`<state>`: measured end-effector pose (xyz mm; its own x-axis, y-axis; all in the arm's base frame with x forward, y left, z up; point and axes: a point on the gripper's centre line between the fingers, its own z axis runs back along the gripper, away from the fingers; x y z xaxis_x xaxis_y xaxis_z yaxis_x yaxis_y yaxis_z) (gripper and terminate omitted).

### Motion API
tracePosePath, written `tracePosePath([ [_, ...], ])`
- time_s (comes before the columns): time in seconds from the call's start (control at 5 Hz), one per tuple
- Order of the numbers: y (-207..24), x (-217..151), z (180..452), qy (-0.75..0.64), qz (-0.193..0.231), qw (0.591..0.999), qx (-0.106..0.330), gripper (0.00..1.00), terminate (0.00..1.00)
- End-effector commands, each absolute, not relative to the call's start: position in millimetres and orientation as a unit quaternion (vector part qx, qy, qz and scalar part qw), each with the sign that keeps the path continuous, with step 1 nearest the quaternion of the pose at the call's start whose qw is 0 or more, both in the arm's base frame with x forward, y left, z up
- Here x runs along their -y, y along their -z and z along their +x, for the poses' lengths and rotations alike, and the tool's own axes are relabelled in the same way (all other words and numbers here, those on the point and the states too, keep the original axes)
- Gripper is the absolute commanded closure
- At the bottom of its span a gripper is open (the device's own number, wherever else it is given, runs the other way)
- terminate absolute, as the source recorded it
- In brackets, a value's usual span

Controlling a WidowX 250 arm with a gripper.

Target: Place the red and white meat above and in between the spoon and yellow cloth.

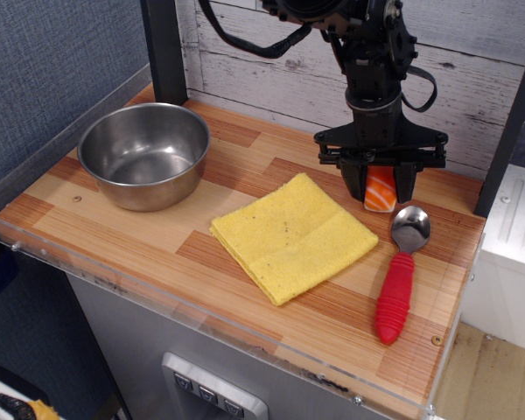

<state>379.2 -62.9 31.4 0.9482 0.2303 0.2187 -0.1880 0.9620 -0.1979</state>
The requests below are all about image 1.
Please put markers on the clear acrylic table guard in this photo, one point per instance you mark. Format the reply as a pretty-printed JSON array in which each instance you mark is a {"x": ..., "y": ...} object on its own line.
[{"x": 158, "y": 288}]

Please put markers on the stainless steel bowl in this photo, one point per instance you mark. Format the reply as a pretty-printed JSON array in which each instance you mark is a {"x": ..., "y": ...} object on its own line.
[{"x": 146, "y": 157}]

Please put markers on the dark left frame post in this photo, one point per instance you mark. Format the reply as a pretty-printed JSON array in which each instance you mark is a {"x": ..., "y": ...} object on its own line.
[{"x": 161, "y": 27}]

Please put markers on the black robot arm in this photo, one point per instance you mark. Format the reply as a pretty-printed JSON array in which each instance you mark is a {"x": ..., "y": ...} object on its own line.
[{"x": 375, "y": 52}]

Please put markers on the dark right frame post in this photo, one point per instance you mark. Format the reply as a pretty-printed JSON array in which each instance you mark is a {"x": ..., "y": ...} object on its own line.
[{"x": 503, "y": 153}]

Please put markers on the red handled metal spoon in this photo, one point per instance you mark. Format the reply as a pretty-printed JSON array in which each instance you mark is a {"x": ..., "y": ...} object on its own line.
[{"x": 410, "y": 231}]

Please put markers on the white aluminium box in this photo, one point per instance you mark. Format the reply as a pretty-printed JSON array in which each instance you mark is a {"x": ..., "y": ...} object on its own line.
[{"x": 494, "y": 300}]

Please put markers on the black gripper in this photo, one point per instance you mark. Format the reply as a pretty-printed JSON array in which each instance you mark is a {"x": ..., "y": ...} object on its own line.
[{"x": 381, "y": 137}]

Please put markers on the silver dispenser button panel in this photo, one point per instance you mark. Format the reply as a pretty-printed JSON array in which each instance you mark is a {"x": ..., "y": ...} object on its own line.
[{"x": 200, "y": 394}]

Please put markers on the dark frame post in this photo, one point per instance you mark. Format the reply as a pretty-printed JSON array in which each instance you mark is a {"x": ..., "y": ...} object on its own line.
[
  {"x": 161, "y": 27},
  {"x": 503, "y": 153}
]

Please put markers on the yellow folded cloth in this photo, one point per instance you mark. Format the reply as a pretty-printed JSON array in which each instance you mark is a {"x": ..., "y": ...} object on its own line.
[{"x": 293, "y": 239}]

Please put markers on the orange white salmon sushi toy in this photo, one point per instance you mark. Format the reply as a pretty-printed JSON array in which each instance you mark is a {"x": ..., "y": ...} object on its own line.
[{"x": 380, "y": 193}]

